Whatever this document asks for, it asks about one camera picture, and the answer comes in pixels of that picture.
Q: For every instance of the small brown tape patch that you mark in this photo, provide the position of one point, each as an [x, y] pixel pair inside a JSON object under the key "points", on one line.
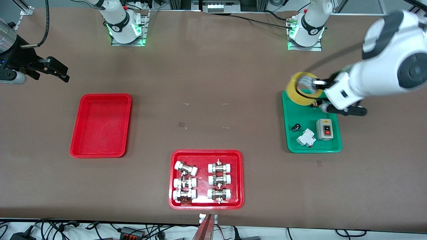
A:
{"points": [[182, 125]]}

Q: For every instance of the white socket power strip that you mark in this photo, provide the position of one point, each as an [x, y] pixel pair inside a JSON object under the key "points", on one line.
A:
{"points": [[215, 6]]}

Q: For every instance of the white capped metal pipe fitting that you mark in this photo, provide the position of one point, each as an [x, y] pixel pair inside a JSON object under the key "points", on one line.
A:
{"points": [[219, 180], [184, 195], [219, 194], [185, 168], [219, 167], [185, 182]]}

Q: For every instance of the grey on-off switch box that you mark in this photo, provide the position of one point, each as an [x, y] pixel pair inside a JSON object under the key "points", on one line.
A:
{"points": [[324, 130]]}

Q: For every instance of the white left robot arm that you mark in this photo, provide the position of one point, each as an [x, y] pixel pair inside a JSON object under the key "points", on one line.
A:
{"points": [[383, 66]]}

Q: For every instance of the yellowish clear tape roll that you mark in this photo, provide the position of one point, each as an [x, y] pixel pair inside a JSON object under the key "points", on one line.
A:
{"points": [[293, 96]]}

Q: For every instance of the green plastic tray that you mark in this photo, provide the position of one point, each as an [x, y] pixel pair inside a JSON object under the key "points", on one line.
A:
{"points": [[293, 143]]}

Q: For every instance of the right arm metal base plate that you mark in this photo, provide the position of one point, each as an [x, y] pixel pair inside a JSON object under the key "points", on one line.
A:
{"points": [[126, 44]]}

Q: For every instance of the white circuit breaker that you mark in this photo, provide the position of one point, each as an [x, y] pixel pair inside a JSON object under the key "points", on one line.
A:
{"points": [[306, 138]]}

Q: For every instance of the black orange push button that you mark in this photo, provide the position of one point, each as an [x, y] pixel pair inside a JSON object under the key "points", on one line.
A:
{"points": [[316, 105]]}

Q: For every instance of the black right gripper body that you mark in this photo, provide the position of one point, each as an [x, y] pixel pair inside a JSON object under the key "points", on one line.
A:
{"points": [[17, 56]]}

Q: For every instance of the black orange power strip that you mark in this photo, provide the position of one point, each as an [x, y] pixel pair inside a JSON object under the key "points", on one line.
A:
{"points": [[132, 232]]}

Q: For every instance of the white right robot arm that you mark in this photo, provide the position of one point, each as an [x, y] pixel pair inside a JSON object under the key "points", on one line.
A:
{"points": [[116, 20]]}

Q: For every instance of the red tray with fittings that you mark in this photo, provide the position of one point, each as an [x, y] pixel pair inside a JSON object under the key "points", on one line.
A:
{"points": [[203, 203]]}

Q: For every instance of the aluminium corner profile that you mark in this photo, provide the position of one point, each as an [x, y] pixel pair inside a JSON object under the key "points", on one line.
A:
{"points": [[25, 11]]}

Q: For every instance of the empty red plastic tray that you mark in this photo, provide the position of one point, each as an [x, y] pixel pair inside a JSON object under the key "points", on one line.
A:
{"points": [[100, 126]]}

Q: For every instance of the aluminium camera mount post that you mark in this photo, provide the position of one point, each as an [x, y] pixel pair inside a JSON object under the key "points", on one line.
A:
{"points": [[205, 230]]}

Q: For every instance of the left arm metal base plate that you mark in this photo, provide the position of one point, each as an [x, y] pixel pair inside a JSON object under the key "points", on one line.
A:
{"points": [[307, 48]]}

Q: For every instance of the black power adapter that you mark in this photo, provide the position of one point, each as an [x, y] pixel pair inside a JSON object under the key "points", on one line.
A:
{"points": [[23, 236]]}

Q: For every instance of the small black cylindrical capacitor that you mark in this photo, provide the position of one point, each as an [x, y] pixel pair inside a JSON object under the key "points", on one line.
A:
{"points": [[296, 127]]}

